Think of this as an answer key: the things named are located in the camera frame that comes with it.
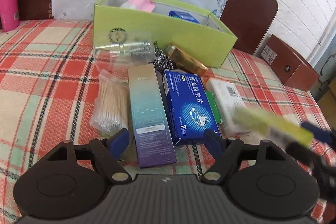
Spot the green packet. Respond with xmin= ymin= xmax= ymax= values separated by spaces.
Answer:
xmin=205 ymin=90 xmax=223 ymax=124

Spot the cotton swabs bag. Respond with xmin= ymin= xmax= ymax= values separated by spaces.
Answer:
xmin=90 ymin=70 xmax=129 ymax=136

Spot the blue medicine box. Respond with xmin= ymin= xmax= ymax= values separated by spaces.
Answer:
xmin=163 ymin=71 xmax=221 ymax=146

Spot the white barcode box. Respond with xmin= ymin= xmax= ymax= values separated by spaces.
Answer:
xmin=206 ymin=78 xmax=250 ymax=137

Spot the blue box inside bin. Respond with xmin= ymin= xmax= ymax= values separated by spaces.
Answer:
xmin=168 ymin=11 xmax=200 ymax=24

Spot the clear plastic container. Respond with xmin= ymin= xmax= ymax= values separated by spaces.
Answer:
xmin=93 ymin=30 xmax=155 ymax=71

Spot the brown cardboard box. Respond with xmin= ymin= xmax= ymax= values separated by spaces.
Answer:
xmin=261 ymin=35 xmax=319 ymax=92

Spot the steel wool scrubber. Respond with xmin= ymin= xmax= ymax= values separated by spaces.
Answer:
xmin=153 ymin=41 xmax=176 ymax=75

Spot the yellow-green medicine box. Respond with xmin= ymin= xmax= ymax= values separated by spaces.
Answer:
xmin=233 ymin=107 xmax=314 ymax=148

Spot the teal purple gradient box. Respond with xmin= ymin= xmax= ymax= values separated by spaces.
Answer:
xmin=128 ymin=64 xmax=177 ymax=168

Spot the plaid bed sheet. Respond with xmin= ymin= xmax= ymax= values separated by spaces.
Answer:
xmin=1 ymin=20 xmax=328 ymax=223

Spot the lime green storage box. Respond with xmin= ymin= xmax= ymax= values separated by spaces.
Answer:
xmin=93 ymin=0 xmax=237 ymax=68

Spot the pink paper pack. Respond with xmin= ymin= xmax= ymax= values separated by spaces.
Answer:
xmin=120 ymin=0 xmax=155 ymax=12

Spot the gold foil box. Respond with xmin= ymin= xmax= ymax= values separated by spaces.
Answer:
xmin=166 ymin=43 xmax=208 ymax=76

